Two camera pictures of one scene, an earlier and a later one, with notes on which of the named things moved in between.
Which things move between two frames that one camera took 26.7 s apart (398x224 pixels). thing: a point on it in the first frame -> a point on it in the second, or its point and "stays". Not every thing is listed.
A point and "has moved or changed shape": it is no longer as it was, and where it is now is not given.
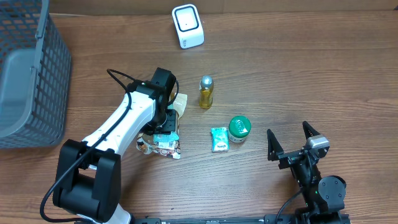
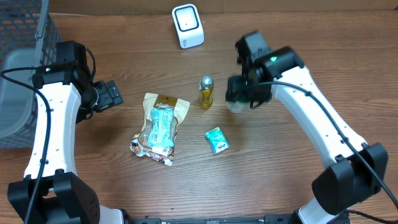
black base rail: x=272 y=219 stays
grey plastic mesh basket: x=35 y=66 stays
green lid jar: x=239 y=128 -> x=238 y=106
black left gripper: x=169 y=125 -> x=112 y=94
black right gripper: x=275 y=150 -> x=237 y=86
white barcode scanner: x=188 y=25 stays
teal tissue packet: x=220 y=140 has moved or changed shape
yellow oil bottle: x=206 y=89 stays
